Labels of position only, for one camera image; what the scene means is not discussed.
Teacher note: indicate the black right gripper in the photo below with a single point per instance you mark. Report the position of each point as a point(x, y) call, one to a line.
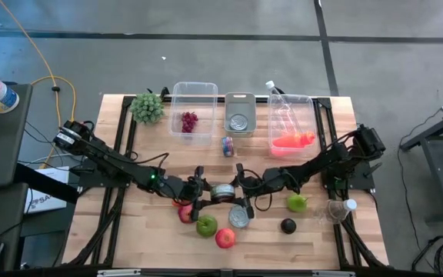
point(260, 186)

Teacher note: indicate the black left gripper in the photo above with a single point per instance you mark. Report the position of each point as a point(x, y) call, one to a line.
point(185, 190)

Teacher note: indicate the olive green label tin can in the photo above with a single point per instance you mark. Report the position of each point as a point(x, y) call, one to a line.
point(222, 192)

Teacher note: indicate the teal label tin can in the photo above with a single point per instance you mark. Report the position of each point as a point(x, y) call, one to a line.
point(237, 220)

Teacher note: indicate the neon orange plastic bottle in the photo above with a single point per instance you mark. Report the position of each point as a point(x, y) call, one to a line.
point(290, 141)

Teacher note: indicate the green and blue label can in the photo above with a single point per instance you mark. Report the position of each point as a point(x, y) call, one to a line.
point(238, 122)

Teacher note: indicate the bunch of red grapes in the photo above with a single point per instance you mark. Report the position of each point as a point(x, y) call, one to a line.
point(188, 122)

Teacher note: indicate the clear bottle with white cap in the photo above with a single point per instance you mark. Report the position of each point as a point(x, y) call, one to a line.
point(270, 84)
point(348, 205)

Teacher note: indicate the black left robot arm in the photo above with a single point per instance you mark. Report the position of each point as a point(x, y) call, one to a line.
point(121, 164)

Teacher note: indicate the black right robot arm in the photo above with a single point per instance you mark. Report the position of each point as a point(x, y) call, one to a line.
point(321, 161)

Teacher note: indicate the green apple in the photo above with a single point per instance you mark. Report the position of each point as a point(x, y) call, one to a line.
point(206, 227)

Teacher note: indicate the blue and pink label can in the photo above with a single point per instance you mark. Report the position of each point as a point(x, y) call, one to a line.
point(227, 146)

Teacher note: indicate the red apple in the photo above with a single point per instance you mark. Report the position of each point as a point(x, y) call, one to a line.
point(225, 238)

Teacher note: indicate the green pear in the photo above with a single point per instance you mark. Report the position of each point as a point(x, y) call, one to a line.
point(296, 202)

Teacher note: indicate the black avocado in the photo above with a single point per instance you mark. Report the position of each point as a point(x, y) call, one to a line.
point(288, 226)

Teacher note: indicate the grey plastic bin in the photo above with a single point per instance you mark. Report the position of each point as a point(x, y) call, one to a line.
point(240, 104)

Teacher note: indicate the clear plastic bin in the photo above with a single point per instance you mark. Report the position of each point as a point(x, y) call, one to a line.
point(306, 111)
point(202, 100)

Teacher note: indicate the green spiky artificial plant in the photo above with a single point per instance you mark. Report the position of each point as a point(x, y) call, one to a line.
point(147, 108)

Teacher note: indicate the silver metal bar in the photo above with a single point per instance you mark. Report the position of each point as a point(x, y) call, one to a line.
point(119, 273)
point(333, 274)

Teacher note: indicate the white cardboard box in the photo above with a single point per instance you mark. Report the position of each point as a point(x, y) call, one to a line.
point(48, 200)

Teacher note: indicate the black frame knob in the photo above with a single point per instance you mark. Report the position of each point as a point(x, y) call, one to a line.
point(279, 91)
point(164, 93)

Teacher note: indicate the black aluminium frame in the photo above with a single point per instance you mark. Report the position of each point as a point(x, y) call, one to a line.
point(126, 102)

